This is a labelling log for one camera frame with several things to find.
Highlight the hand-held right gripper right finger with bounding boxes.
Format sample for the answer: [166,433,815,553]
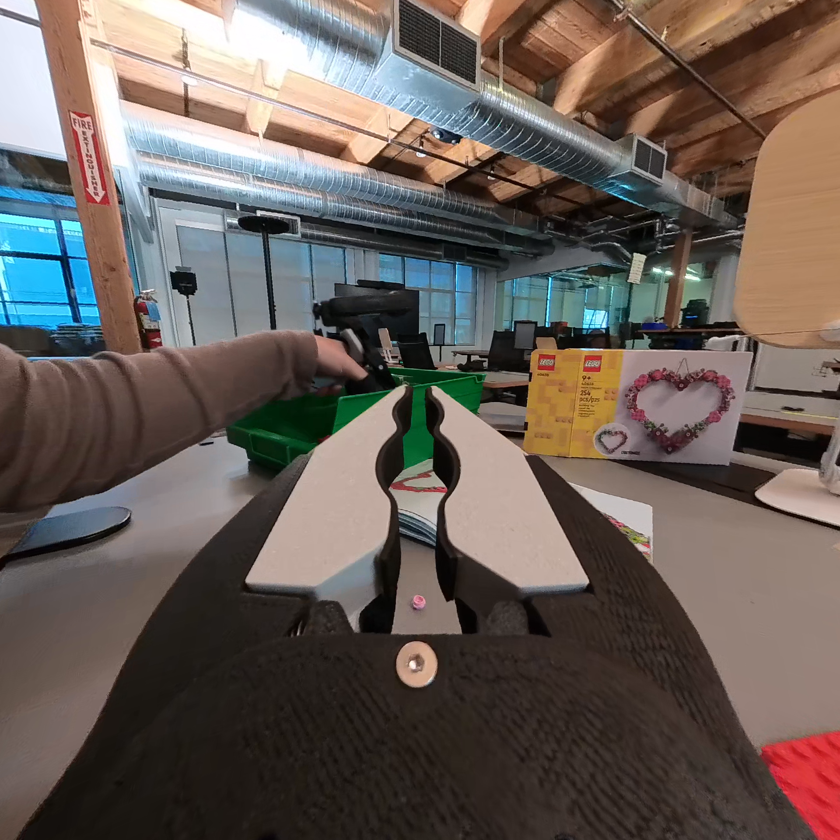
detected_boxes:
[425,385,590,624]

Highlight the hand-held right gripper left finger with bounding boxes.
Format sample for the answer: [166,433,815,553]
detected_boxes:
[245,385,413,634]

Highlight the green plastic bin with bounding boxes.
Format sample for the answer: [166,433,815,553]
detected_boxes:
[226,366,488,471]

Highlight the person's left forearm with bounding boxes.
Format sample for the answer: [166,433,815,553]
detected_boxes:
[0,328,322,514]

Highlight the lego instruction booklet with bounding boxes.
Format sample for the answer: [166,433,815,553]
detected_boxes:
[387,458,655,565]

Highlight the lego set box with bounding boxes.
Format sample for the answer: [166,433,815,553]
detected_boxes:
[523,348,754,466]

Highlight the person's left hand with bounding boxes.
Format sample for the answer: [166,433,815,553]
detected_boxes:
[315,335,370,383]

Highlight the black office chair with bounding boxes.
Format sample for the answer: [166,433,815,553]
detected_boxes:
[487,330,529,375]
[398,332,438,371]

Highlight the black floor lamp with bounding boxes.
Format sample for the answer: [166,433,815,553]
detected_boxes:
[237,214,290,333]

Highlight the small light on tripod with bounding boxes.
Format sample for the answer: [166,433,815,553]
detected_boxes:
[169,268,199,347]

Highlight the red fire extinguisher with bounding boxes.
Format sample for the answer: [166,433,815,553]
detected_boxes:
[134,289,164,352]

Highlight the black oval stand base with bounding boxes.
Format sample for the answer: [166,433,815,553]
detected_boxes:
[0,505,133,569]

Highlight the white lamp base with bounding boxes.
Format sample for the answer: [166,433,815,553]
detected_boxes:
[755,420,840,530]

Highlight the wooden panel desk lamp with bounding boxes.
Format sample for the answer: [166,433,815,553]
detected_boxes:
[732,105,840,350]

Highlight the silver spiral air duct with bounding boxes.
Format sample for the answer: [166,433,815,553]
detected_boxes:
[120,100,555,257]
[230,0,742,227]

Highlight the wooden support post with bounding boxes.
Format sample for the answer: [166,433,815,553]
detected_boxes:
[34,0,143,355]

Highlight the red and white wall sign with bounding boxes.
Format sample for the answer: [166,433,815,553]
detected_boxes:
[68,109,112,206]

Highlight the red lego heart frame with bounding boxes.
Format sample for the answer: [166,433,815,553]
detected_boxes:
[761,724,840,840]

